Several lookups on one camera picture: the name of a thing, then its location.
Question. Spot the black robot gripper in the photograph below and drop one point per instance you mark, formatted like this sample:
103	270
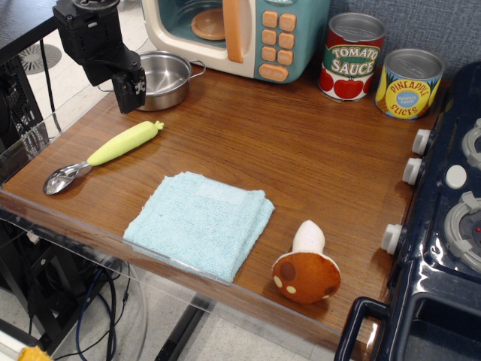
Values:
91	35

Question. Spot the small stainless steel pot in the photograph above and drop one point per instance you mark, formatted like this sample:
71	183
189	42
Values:
168	76

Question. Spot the white stove knob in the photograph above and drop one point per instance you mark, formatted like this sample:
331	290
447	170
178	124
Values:
420	141
411	171
391	238

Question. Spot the dark blue toy stove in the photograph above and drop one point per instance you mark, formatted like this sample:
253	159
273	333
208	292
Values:
433	308

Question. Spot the teal toy microwave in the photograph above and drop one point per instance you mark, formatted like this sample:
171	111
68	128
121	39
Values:
265	40

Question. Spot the light blue folded cloth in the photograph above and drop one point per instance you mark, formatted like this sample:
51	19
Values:
200	224

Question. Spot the tomato sauce can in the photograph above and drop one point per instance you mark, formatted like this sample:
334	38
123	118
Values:
352	49

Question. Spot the plush brown mushroom toy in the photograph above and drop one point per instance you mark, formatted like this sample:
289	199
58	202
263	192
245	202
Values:
305	274

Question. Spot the pineapple slices can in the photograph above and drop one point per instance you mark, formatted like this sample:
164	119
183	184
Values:
408	83

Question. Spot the spoon with green handle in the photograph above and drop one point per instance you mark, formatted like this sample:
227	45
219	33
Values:
116	147

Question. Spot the black desk frame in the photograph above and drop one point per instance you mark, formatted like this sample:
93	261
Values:
23	23

